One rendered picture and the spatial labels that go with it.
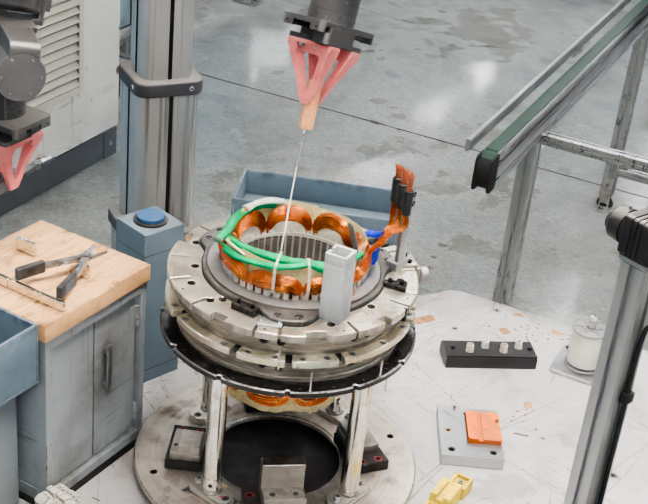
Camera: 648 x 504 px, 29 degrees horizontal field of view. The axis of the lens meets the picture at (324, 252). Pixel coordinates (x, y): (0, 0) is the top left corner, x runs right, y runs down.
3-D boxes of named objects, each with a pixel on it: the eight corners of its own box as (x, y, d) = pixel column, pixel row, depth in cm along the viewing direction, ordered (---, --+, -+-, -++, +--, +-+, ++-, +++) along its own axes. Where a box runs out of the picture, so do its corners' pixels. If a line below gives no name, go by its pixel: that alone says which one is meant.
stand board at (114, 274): (45, 344, 149) (45, 327, 148) (-70, 291, 157) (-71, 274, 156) (150, 280, 164) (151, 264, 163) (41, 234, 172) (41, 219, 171)
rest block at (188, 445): (206, 438, 173) (207, 425, 172) (200, 462, 168) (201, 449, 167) (176, 434, 173) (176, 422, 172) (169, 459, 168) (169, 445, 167)
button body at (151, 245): (177, 369, 193) (184, 223, 181) (140, 384, 188) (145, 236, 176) (150, 348, 197) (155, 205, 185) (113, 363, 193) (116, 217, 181)
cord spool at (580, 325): (596, 379, 200) (605, 342, 197) (558, 367, 203) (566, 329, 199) (606, 361, 206) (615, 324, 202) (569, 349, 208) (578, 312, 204)
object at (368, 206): (383, 348, 204) (405, 190, 190) (377, 385, 194) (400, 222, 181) (233, 325, 205) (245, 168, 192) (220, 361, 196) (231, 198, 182)
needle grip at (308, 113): (311, 130, 149) (321, 81, 148) (297, 127, 149) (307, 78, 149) (313, 130, 151) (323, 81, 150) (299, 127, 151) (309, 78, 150)
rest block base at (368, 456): (355, 475, 171) (356, 466, 170) (332, 440, 177) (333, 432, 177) (388, 469, 173) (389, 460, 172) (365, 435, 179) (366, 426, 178)
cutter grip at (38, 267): (17, 281, 153) (17, 270, 153) (14, 278, 154) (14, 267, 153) (46, 272, 156) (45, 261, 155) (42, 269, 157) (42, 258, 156)
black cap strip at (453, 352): (535, 369, 203) (537, 357, 202) (445, 367, 200) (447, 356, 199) (527, 352, 207) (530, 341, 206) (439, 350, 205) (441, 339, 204)
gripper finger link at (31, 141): (7, 204, 150) (5, 132, 146) (-37, 186, 153) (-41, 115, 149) (46, 184, 156) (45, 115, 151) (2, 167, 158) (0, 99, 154)
